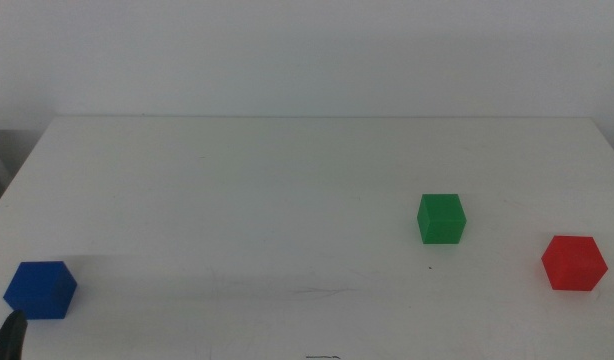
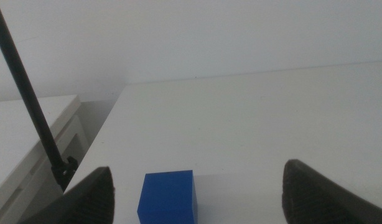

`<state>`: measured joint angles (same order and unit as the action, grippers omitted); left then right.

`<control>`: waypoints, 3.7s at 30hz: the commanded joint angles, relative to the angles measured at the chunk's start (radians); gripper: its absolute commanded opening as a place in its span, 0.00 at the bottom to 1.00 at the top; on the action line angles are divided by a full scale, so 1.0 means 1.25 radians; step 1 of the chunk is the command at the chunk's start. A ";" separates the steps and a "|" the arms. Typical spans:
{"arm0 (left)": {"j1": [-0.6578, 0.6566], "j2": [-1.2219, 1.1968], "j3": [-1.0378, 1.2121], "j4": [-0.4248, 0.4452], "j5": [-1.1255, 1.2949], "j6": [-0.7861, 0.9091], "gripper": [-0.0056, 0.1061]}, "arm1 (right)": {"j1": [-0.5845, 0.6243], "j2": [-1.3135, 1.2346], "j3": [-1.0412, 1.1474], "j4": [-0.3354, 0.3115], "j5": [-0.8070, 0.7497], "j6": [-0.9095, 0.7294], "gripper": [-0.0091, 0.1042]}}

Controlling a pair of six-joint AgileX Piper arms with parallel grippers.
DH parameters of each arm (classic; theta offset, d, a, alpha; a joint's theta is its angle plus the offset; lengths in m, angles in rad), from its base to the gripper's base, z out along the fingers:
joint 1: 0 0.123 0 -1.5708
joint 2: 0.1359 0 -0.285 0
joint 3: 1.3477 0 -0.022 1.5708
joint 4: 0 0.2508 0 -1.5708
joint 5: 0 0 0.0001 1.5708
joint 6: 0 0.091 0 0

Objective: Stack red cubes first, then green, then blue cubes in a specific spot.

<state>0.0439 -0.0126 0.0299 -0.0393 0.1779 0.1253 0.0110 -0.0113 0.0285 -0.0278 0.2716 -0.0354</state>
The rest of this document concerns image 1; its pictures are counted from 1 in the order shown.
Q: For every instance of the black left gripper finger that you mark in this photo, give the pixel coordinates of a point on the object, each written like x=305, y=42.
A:
x=9, y=337

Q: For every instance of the blue cube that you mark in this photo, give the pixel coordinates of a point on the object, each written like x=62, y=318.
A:
x=37, y=292

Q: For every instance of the green cube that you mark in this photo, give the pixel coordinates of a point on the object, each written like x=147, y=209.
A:
x=441, y=222

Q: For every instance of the red cube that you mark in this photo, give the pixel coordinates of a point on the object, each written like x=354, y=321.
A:
x=573, y=265

